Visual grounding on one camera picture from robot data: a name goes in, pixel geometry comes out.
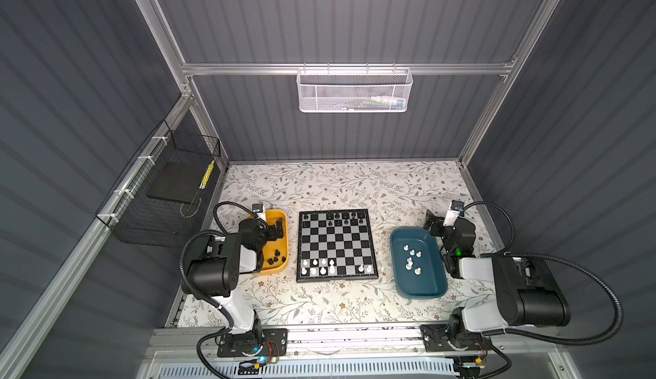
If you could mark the yellow marker pen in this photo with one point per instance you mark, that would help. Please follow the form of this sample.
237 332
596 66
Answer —
207 174

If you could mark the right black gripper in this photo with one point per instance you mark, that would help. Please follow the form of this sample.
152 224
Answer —
436 226

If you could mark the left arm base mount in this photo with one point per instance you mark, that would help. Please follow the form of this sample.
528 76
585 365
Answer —
255 343

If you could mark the black wire mesh basket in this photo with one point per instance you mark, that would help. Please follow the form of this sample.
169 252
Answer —
134 218

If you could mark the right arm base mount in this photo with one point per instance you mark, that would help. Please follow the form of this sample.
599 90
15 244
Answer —
445 337

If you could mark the teal plastic tray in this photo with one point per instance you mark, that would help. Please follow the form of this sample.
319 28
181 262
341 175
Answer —
432 282

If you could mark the black pieces in yellow tray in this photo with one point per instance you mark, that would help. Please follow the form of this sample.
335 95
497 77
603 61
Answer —
275 257

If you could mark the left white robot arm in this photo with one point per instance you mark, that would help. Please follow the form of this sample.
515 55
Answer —
212 261

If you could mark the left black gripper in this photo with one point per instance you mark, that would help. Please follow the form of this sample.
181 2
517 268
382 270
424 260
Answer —
274 229

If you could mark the white wire mesh basket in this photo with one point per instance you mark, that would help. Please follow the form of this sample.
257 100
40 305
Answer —
326 90

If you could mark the black foam pad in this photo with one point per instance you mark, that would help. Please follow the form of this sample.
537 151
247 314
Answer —
178 183

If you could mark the white pieces in teal tray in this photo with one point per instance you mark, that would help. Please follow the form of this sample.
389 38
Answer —
414 259

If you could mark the markers in white basket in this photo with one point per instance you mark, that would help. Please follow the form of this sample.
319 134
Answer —
376 103

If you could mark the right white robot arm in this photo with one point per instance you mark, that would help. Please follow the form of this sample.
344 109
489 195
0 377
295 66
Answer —
526 293

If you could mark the yellow plastic tray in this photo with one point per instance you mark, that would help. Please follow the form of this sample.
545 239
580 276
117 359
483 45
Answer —
271 216

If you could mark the aluminium front rail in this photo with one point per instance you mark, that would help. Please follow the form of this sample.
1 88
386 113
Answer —
310 341

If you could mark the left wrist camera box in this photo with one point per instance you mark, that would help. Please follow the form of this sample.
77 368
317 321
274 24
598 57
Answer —
259 211

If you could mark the black white chess board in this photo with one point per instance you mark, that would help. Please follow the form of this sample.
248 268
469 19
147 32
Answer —
335 245

